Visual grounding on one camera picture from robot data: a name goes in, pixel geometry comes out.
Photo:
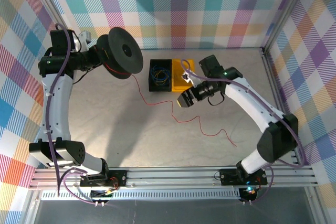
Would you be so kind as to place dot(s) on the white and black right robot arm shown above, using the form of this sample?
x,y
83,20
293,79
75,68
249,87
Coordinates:
x,y
249,100

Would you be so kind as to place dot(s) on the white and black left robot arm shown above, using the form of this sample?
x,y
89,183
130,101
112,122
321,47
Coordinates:
x,y
56,103

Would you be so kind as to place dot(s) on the yellow plastic bin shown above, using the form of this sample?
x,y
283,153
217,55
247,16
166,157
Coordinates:
x,y
177,82

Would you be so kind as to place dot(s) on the black plastic bin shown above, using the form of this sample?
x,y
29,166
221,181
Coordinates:
x,y
160,63

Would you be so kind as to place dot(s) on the small circuit board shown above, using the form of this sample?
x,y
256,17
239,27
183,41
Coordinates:
x,y
102,194
249,192

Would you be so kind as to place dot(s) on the aluminium table side rail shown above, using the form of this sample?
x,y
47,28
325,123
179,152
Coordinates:
x,y
273,77

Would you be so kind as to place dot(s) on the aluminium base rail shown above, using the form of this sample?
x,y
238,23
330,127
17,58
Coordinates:
x,y
170,176

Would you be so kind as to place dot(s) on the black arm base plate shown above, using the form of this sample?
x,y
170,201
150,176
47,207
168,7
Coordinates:
x,y
119,178
228,176

